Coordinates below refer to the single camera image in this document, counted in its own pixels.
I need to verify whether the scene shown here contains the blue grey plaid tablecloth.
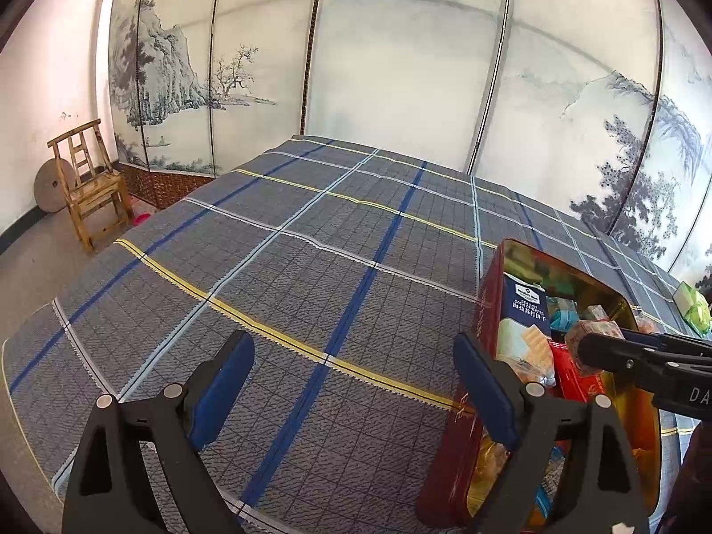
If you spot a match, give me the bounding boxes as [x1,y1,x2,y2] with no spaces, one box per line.
[0,134,712,534]

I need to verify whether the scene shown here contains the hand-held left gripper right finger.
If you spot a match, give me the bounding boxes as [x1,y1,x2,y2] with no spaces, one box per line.
[452,332,651,534]

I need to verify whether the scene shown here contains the red and gold tin box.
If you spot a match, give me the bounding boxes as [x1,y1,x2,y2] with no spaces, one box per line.
[414,237,664,530]

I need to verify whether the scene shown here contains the white and blue cracker packet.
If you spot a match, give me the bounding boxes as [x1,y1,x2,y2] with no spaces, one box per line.
[495,271,558,382]

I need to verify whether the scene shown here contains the ink painting folding screen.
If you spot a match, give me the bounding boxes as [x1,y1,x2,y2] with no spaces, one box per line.
[107,0,712,293]

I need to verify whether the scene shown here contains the green snack bag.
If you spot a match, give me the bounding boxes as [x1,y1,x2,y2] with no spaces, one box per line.
[672,280,712,338]

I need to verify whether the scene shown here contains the red snack packet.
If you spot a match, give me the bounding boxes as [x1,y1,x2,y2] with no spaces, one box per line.
[547,341,611,402]

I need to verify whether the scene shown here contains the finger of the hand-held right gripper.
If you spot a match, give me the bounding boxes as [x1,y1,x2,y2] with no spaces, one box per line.
[577,332,669,397]
[619,328,712,358]

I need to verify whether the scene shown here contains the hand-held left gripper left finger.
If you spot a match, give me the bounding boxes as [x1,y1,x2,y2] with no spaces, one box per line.
[60,329,255,534]

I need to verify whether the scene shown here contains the reddish brown cake packet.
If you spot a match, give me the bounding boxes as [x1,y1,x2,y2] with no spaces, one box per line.
[563,318,625,378]

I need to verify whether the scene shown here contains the round stone disc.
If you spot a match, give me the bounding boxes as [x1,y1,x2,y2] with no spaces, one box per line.
[34,158,74,214]

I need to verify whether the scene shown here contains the teal snack packet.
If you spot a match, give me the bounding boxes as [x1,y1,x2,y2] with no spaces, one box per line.
[547,296,583,331]

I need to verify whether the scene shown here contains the light wooden chair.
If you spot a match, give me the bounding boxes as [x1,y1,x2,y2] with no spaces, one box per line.
[47,118,135,255]

